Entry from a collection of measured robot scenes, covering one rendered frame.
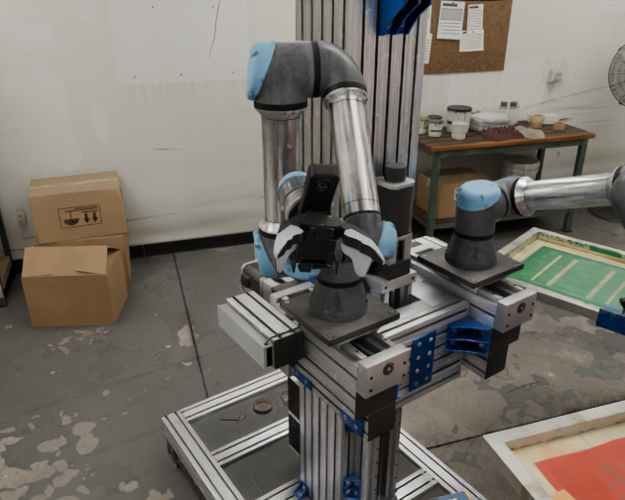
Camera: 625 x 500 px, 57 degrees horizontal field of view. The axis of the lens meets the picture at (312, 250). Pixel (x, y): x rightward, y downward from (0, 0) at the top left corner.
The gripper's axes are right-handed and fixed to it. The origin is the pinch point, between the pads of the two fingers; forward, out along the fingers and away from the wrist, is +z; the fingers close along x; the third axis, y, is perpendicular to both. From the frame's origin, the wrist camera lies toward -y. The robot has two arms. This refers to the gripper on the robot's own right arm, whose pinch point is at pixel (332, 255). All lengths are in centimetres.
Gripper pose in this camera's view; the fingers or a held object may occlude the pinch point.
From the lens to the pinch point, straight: 79.3
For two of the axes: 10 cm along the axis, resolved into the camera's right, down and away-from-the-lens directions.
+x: -9.8, -0.6, -2.0
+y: -1.3, 9.1, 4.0
